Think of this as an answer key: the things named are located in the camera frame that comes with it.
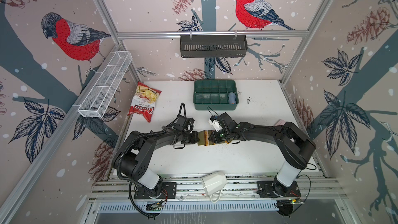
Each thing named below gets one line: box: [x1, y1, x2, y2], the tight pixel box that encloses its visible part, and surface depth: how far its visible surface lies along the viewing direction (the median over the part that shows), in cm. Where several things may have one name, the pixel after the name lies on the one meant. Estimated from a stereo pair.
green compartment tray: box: [192, 79, 239, 111], surface depth 116 cm
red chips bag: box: [126, 81, 162, 123], surface depth 105 cm
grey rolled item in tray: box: [228, 91, 237, 105], surface depth 106 cm
